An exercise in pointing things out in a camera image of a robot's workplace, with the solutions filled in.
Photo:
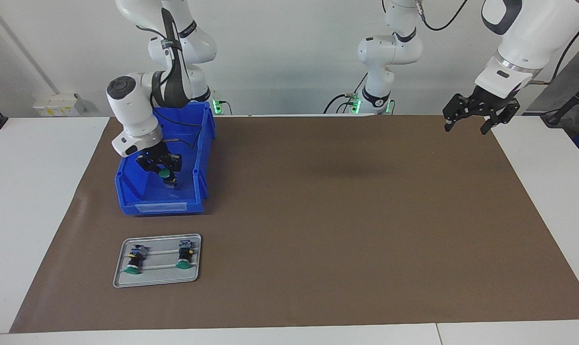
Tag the blue plastic storage bin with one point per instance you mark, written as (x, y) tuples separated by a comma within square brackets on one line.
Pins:
[(193, 143)]

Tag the brown table mat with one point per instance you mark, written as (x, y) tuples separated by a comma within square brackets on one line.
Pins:
[(342, 230)]

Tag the black stand pole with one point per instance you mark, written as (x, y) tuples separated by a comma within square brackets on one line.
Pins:
[(564, 108)]

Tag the silver metal tray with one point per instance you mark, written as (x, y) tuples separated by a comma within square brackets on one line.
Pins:
[(160, 278)]

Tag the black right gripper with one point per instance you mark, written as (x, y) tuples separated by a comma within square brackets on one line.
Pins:
[(155, 155)]

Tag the green push button switch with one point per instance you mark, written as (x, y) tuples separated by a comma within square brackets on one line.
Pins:
[(164, 173), (136, 258)]

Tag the white power strip box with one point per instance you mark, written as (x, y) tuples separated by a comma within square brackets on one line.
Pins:
[(59, 104)]

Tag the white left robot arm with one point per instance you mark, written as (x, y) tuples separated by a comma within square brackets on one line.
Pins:
[(528, 38)]

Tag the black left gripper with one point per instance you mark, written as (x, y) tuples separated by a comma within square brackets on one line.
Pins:
[(488, 101)]

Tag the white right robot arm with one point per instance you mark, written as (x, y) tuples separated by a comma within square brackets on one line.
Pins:
[(131, 110)]

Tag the green push button white base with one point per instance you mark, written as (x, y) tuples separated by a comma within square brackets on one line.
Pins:
[(186, 253)]

